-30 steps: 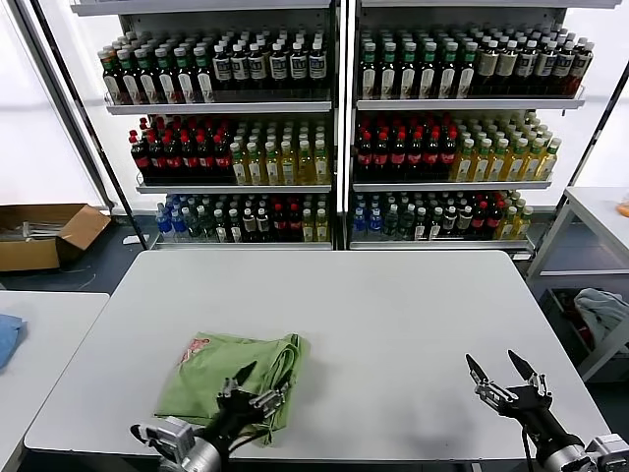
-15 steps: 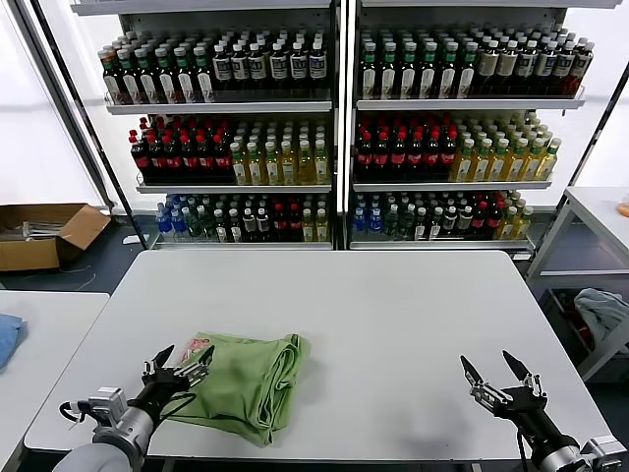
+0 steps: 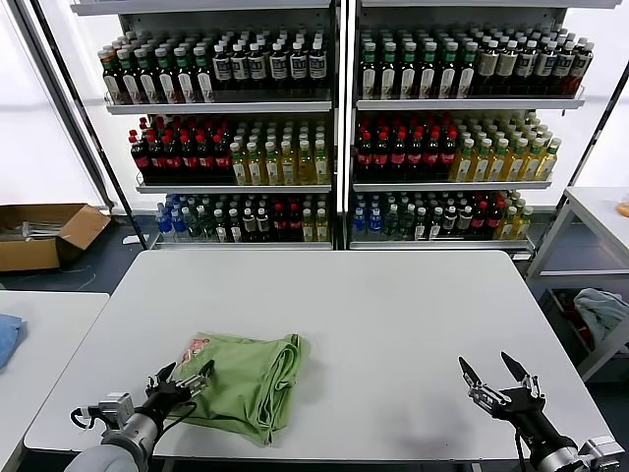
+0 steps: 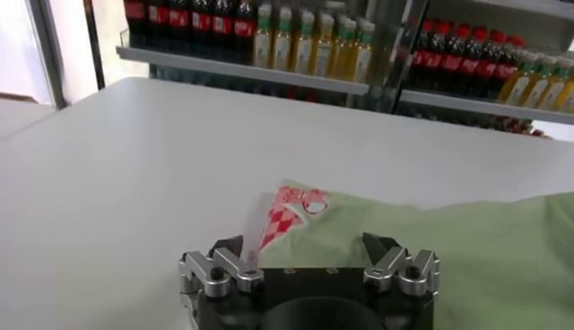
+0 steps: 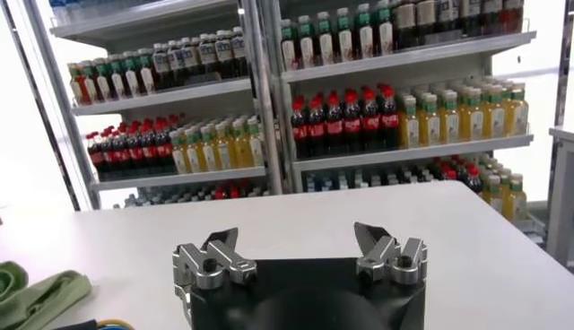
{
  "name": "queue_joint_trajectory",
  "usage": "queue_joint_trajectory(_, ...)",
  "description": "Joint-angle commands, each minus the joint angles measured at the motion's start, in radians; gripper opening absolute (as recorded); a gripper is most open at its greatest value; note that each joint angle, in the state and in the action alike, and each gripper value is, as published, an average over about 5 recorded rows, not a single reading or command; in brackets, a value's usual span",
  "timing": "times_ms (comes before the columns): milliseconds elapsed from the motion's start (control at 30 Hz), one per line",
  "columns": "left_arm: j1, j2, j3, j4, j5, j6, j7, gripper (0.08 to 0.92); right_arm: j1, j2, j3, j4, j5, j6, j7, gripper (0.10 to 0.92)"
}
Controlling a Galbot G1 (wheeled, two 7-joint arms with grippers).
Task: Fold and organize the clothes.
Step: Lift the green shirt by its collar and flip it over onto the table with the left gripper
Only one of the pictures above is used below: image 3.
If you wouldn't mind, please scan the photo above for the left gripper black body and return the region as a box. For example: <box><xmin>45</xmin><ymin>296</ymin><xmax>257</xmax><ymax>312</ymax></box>
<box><xmin>134</xmin><ymin>381</ymin><xmax>192</xmax><ymax>420</ymax></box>

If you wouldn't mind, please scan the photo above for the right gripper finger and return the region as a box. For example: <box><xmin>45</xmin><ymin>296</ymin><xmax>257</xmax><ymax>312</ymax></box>
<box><xmin>458</xmin><ymin>356</ymin><xmax>503</xmax><ymax>415</ymax></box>
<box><xmin>499</xmin><ymin>350</ymin><xmax>546</xmax><ymax>403</ymax></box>

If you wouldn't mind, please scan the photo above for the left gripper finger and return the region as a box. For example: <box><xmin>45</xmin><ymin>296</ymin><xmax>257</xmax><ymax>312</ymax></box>
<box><xmin>145</xmin><ymin>362</ymin><xmax>178</xmax><ymax>393</ymax></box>
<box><xmin>181</xmin><ymin>359</ymin><xmax>217</xmax><ymax>397</ymax></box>

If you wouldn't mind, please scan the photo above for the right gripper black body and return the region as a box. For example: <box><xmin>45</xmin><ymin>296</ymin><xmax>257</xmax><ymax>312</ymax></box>
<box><xmin>492</xmin><ymin>384</ymin><xmax>562</xmax><ymax>452</ymax></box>

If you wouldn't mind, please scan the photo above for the green t-shirt with print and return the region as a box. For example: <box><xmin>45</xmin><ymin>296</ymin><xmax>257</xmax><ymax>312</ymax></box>
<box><xmin>164</xmin><ymin>331</ymin><xmax>313</xmax><ymax>447</ymax></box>

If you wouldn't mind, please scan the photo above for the dark storage bin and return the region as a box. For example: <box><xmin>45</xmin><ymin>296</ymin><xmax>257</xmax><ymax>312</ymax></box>
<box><xmin>543</xmin><ymin>287</ymin><xmax>599</xmax><ymax>368</ymax></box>

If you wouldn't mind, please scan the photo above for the pale blue crumpled cloth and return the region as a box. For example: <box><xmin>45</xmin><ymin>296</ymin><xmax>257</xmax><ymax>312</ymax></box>
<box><xmin>573</xmin><ymin>287</ymin><xmax>629</xmax><ymax>358</ymax></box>

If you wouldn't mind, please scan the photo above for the blue folded cloth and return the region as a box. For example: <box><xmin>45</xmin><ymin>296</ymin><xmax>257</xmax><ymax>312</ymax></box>
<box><xmin>0</xmin><ymin>313</ymin><xmax>29</xmax><ymax>375</ymax></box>

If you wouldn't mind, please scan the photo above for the cola bottle red cap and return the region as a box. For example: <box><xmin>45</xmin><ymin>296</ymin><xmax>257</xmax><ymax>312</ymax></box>
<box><xmin>211</xmin><ymin>134</ymin><xmax>232</xmax><ymax>183</ymax></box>
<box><xmin>161</xmin><ymin>133</ymin><xmax>182</xmax><ymax>183</ymax></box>
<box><xmin>271</xmin><ymin>204</ymin><xmax>288</xmax><ymax>243</ymax></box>
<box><xmin>486</xmin><ymin>200</ymin><xmax>505</xmax><ymax>237</ymax></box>
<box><xmin>423</xmin><ymin>130</ymin><xmax>442</xmax><ymax>180</ymax></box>
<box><xmin>286</xmin><ymin>204</ymin><xmax>303</xmax><ymax>243</ymax></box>
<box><xmin>390</xmin><ymin>131</ymin><xmax>409</xmax><ymax>181</ymax></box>
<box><xmin>470</xmin><ymin>201</ymin><xmax>488</xmax><ymax>238</ymax></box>
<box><xmin>439</xmin><ymin>129</ymin><xmax>459</xmax><ymax>179</ymax></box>
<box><xmin>356</xmin><ymin>130</ymin><xmax>374</xmax><ymax>181</ymax></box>
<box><xmin>128</xmin><ymin>129</ymin><xmax>151</xmax><ymax>181</ymax></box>
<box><xmin>372</xmin><ymin>131</ymin><xmax>392</xmax><ymax>181</ymax></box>
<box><xmin>178</xmin><ymin>134</ymin><xmax>199</xmax><ymax>183</ymax></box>
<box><xmin>195</xmin><ymin>134</ymin><xmax>215</xmax><ymax>183</ymax></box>
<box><xmin>145</xmin><ymin>131</ymin><xmax>166</xmax><ymax>182</ymax></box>
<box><xmin>406</xmin><ymin>131</ymin><xmax>426</xmax><ymax>181</ymax></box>

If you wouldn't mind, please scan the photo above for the brown cardboard box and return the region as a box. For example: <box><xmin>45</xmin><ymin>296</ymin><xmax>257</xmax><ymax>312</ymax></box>
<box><xmin>0</xmin><ymin>203</ymin><xmax>112</xmax><ymax>273</ymax></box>

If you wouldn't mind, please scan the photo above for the grey metal parts bundle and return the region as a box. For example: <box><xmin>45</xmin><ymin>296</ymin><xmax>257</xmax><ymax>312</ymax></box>
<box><xmin>0</xmin><ymin>220</ymin><xmax>68</xmax><ymax>243</ymax></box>

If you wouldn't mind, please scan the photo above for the grey metal shelf rack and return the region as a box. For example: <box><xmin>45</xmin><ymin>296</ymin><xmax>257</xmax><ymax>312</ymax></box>
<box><xmin>70</xmin><ymin>0</ymin><xmax>340</xmax><ymax>252</ymax></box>
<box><xmin>346</xmin><ymin>0</ymin><xmax>623</xmax><ymax>255</ymax></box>

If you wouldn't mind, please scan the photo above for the dark slanted pole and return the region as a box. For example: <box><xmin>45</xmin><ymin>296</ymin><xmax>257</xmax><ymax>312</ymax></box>
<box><xmin>564</xmin><ymin>58</ymin><xmax>629</xmax><ymax>191</ymax></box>

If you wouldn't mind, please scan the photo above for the black slanted pole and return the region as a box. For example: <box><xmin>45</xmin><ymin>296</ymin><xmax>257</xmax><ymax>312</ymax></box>
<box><xmin>29</xmin><ymin>0</ymin><xmax>149</xmax><ymax>250</ymax></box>

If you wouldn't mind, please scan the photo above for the dark tea bottle white label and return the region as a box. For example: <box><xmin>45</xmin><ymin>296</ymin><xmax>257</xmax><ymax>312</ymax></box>
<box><xmin>361</xmin><ymin>42</ymin><xmax>378</xmax><ymax>98</ymax></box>
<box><xmin>100</xmin><ymin>47</ymin><xmax>122</xmax><ymax>105</ymax></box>
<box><xmin>173</xmin><ymin>45</ymin><xmax>196</xmax><ymax>105</ymax></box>
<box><xmin>192</xmin><ymin>45</ymin><xmax>215</xmax><ymax>104</ymax></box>
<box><xmin>418</xmin><ymin>42</ymin><xmax>438</xmax><ymax>98</ymax></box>
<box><xmin>153</xmin><ymin>46</ymin><xmax>176</xmax><ymax>105</ymax></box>
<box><xmin>398</xmin><ymin>42</ymin><xmax>418</xmax><ymax>98</ymax></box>
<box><xmin>378</xmin><ymin>42</ymin><xmax>398</xmax><ymax>98</ymax></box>
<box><xmin>117</xmin><ymin>47</ymin><xmax>140</xmax><ymax>105</ymax></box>
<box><xmin>135</xmin><ymin>47</ymin><xmax>157</xmax><ymax>105</ymax></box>
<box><xmin>438</xmin><ymin>42</ymin><xmax>458</xmax><ymax>98</ymax></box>
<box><xmin>456</xmin><ymin>42</ymin><xmax>479</xmax><ymax>98</ymax></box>

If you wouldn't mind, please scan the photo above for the dark bottle square white label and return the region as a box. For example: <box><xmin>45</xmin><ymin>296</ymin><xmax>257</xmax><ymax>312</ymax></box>
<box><xmin>552</xmin><ymin>41</ymin><xmax>577</xmax><ymax>95</ymax></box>
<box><xmin>569</xmin><ymin>38</ymin><xmax>595</xmax><ymax>95</ymax></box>
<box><xmin>229</xmin><ymin>43</ymin><xmax>250</xmax><ymax>91</ymax></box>
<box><xmin>288</xmin><ymin>41</ymin><xmax>309</xmax><ymax>90</ymax></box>
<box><xmin>534</xmin><ymin>41</ymin><xmax>557</xmax><ymax>94</ymax></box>
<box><xmin>211</xmin><ymin>43</ymin><xmax>232</xmax><ymax>92</ymax></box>
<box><xmin>515</xmin><ymin>39</ymin><xmax>540</xmax><ymax>94</ymax></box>
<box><xmin>308</xmin><ymin>41</ymin><xmax>327</xmax><ymax>90</ymax></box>
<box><xmin>267</xmin><ymin>42</ymin><xmax>288</xmax><ymax>90</ymax></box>
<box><xmin>247</xmin><ymin>42</ymin><xmax>267</xmax><ymax>91</ymax></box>

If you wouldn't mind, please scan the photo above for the dark bottle beige label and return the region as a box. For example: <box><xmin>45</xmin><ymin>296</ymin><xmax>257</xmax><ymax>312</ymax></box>
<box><xmin>476</xmin><ymin>41</ymin><xmax>498</xmax><ymax>94</ymax></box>
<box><xmin>495</xmin><ymin>40</ymin><xmax>520</xmax><ymax>94</ymax></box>

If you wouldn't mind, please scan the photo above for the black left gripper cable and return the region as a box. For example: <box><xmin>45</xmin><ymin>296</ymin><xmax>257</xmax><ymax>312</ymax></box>
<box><xmin>156</xmin><ymin>398</ymin><xmax>199</xmax><ymax>434</ymax></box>

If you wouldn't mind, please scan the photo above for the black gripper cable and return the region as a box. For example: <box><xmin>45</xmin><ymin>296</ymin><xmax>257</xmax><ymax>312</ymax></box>
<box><xmin>513</xmin><ymin>427</ymin><xmax>530</xmax><ymax>472</ymax></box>
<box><xmin>156</xmin><ymin>398</ymin><xmax>199</xmax><ymax>434</ymax></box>

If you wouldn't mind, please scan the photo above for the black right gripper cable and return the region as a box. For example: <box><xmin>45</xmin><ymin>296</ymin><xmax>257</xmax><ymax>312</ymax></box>
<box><xmin>513</xmin><ymin>427</ymin><xmax>530</xmax><ymax>472</ymax></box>

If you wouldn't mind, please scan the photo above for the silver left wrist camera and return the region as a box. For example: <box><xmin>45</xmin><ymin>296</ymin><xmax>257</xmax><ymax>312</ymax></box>
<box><xmin>97</xmin><ymin>391</ymin><xmax>137</xmax><ymax>424</ymax></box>

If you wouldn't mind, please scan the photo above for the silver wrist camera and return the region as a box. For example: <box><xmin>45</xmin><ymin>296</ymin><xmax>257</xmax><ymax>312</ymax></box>
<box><xmin>97</xmin><ymin>391</ymin><xmax>137</xmax><ymax>424</ymax></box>
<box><xmin>578</xmin><ymin>435</ymin><xmax>621</xmax><ymax>466</ymax></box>

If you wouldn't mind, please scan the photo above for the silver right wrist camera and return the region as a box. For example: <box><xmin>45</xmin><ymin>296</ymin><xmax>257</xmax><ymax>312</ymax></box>
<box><xmin>578</xmin><ymin>435</ymin><xmax>621</xmax><ymax>466</ymax></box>

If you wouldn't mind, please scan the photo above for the white side table grey frame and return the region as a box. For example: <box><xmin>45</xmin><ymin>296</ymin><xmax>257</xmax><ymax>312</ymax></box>
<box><xmin>525</xmin><ymin>185</ymin><xmax>629</xmax><ymax>383</ymax></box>

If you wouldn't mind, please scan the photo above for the grey slanted frame pole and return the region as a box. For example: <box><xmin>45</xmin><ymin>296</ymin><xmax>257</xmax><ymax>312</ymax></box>
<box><xmin>10</xmin><ymin>0</ymin><xmax>115</xmax><ymax>213</ymax></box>

